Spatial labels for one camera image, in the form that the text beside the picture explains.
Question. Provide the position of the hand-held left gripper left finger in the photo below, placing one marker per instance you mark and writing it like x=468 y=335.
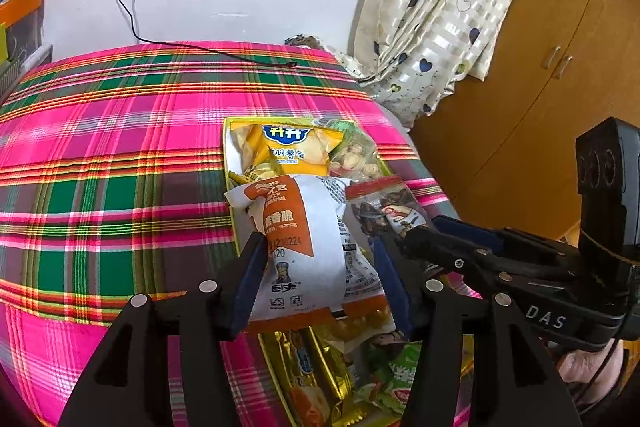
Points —
x=250 y=282

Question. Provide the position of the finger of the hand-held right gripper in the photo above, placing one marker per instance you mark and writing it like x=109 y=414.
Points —
x=450 y=254
x=470 y=232

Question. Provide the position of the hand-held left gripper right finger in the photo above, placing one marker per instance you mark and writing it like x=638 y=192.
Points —
x=392 y=292

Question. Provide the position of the white and orange snack packet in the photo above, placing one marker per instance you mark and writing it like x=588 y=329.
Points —
x=305 y=247

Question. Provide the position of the dark seeds bag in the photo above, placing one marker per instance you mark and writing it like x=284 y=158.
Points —
x=375 y=207

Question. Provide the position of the green snack bag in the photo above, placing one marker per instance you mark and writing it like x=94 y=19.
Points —
x=395 y=382

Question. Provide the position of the yellow-green cardboard box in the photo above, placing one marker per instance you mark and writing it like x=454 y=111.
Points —
x=387 y=171

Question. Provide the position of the long gold snack packet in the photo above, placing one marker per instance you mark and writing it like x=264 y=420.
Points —
x=305 y=387

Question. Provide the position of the yellow potato chips bag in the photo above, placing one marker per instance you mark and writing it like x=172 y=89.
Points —
x=285 y=152

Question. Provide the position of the clear bag of nuts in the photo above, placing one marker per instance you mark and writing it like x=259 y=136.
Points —
x=355 y=157

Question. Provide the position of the person's right hand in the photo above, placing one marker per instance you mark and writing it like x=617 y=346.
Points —
x=585 y=367

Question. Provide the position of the wooden cabinet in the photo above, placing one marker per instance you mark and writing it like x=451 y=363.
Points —
x=550 y=107

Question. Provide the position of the pink green plaid blanket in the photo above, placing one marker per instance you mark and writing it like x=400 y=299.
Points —
x=125 y=157

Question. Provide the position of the cream heart print curtain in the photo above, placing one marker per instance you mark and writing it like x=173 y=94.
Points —
x=440 y=7

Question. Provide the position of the floral cloth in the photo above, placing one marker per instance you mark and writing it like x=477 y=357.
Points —
x=310 y=43

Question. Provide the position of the grey patterned box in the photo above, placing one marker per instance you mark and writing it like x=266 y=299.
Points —
x=20 y=77

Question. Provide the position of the orange lidded box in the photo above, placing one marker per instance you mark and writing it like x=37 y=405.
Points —
x=25 y=4

